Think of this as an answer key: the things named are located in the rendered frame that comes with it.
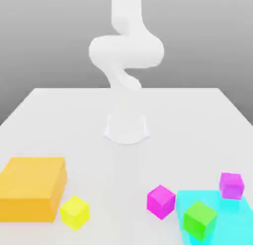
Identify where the large orange box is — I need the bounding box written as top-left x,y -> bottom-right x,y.
0,157 -> 68,223

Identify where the small magenta cube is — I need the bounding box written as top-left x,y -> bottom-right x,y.
146,184 -> 176,220

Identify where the large cyan box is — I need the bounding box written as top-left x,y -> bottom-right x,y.
175,190 -> 253,245

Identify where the small yellow cube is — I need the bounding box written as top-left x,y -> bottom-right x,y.
60,195 -> 91,232

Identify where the small purple cube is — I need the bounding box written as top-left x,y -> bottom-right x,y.
218,172 -> 245,201

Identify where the small green cube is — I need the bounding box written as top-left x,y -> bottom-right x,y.
182,200 -> 218,243

